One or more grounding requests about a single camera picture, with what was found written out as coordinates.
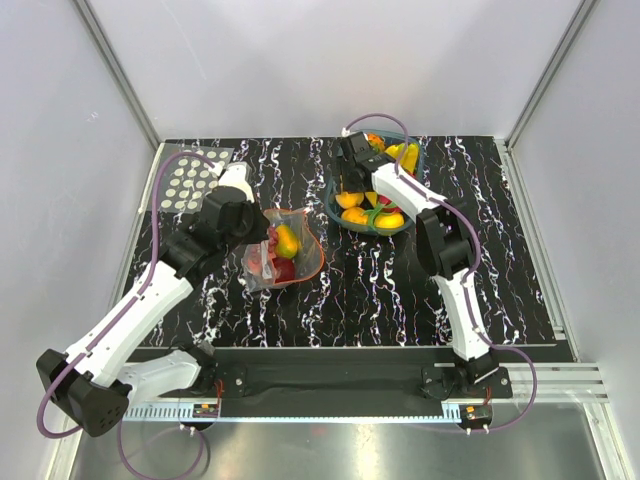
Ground white slotted cable duct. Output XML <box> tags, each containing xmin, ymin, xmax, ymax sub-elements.
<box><xmin>123</xmin><ymin>401</ymin><xmax>462</xmax><ymax>424</ymax></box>

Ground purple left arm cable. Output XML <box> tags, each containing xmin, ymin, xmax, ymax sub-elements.
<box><xmin>37</xmin><ymin>151</ymin><xmax>227</xmax><ymax>477</ymax></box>

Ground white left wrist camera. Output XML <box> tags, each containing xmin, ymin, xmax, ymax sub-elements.
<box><xmin>218</xmin><ymin>162</ymin><xmax>255</xmax><ymax>202</ymax></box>

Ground aluminium frame rail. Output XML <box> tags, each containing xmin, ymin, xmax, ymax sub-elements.
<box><xmin>434</xmin><ymin>362</ymin><xmax>610</xmax><ymax>403</ymax></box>

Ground yellow green mango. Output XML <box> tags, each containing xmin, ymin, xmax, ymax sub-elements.
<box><xmin>276</xmin><ymin>224</ymin><xmax>301</xmax><ymax>259</ymax></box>

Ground clear zip top bag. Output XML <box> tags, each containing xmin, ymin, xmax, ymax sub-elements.
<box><xmin>241</xmin><ymin>209</ymin><xmax>324</xmax><ymax>292</ymax></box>

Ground purple grape bunch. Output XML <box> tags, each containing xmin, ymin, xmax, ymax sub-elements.
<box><xmin>267</xmin><ymin>227</ymin><xmax>279</xmax><ymax>258</ymax></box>

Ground orange pineapple toy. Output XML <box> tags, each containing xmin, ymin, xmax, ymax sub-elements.
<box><xmin>366</xmin><ymin>132</ymin><xmax>385</xmax><ymax>152</ymax></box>

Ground pink dragon fruit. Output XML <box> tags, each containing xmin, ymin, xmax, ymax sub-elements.
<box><xmin>365</xmin><ymin>202</ymin><xmax>405</xmax><ymax>236</ymax></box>

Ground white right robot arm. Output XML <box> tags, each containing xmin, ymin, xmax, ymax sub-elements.
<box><xmin>336</xmin><ymin>130</ymin><xmax>499</xmax><ymax>397</ymax></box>

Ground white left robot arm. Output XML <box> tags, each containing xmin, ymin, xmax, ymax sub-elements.
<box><xmin>36</xmin><ymin>181</ymin><xmax>269</xmax><ymax>439</ymax></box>

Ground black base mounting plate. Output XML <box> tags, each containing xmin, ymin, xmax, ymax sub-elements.
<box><xmin>158</xmin><ymin>344</ymin><xmax>514</xmax><ymax>401</ymax></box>

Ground yellow banana bunch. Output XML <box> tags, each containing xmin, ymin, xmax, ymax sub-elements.
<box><xmin>385</xmin><ymin>143</ymin><xmax>420</xmax><ymax>176</ymax></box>

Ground small yellow orange fruit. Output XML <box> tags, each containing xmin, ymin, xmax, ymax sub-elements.
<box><xmin>374</xmin><ymin>212</ymin><xmax>405</xmax><ymax>230</ymax></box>

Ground pink peach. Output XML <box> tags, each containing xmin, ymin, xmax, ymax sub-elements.
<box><xmin>243</xmin><ymin>242</ymin><xmax>269</xmax><ymax>276</ymax></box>

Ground transparent blue plastic fruit tray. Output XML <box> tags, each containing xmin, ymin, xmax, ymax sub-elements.
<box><xmin>324</xmin><ymin>129</ymin><xmax>425</xmax><ymax>237</ymax></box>

